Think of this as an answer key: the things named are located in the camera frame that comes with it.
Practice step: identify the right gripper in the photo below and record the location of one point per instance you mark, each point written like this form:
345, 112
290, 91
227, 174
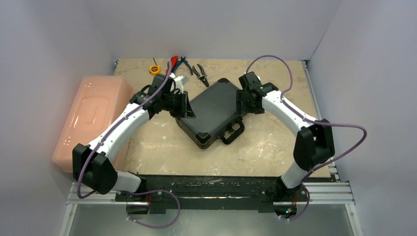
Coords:
243, 101

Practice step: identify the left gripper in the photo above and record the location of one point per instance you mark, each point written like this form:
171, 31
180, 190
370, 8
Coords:
186, 109

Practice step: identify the black poker carrying case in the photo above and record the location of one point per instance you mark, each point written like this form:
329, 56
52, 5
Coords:
216, 115

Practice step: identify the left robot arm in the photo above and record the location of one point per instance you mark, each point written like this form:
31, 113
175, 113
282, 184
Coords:
93, 163

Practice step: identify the yellow tape measure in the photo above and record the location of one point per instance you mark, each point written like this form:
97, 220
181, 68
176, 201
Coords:
154, 69

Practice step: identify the orange plastic storage bin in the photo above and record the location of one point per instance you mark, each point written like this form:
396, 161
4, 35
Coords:
99, 101

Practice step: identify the black grey wire strippers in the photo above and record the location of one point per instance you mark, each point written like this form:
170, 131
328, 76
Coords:
202, 76

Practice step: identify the red handled pliers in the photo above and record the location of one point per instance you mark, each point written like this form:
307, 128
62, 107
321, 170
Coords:
174, 62

